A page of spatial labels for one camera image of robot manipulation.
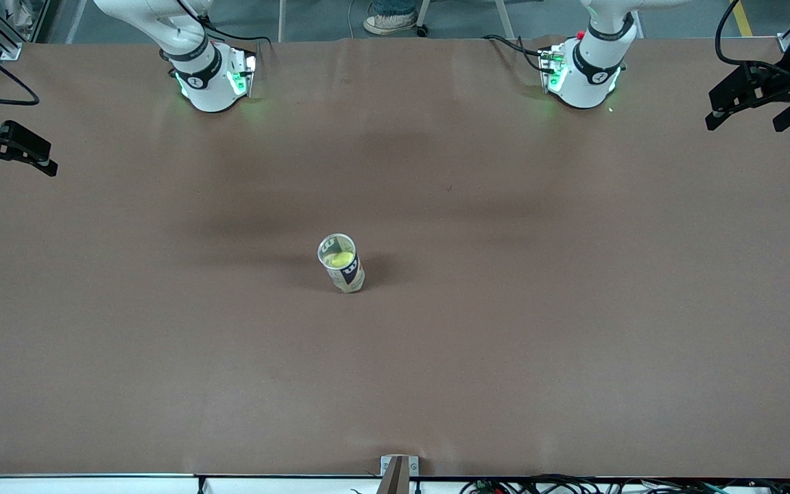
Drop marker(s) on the yellow Wilson tennis ball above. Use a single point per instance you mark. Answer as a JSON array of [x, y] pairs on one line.
[[340, 259]]

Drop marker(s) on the clear plastic tennis ball can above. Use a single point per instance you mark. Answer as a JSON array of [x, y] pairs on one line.
[[350, 274]]

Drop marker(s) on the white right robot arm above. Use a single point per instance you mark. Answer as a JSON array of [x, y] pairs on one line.
[[210, 89]]

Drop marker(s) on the grey arm base connector panel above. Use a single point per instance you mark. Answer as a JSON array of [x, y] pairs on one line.
[[546, 68], [249, 72]]

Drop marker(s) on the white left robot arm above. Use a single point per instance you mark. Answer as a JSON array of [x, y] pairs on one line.
[[590, 82]]

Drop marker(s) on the white metal leg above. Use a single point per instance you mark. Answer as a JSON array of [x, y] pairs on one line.
[[505, 19], [282, 20], [422, 17]]

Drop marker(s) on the blue jeans leg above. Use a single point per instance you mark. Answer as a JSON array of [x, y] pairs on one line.
[[395, 7]]

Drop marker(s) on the beige sneaker shoe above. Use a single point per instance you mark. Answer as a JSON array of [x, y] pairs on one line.
[[388, 24]]

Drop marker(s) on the table cover sheet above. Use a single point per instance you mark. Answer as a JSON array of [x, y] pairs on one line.
[[395, 377]]

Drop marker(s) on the grey metal bracket post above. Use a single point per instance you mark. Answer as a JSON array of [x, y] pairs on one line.
[[400, 477]]

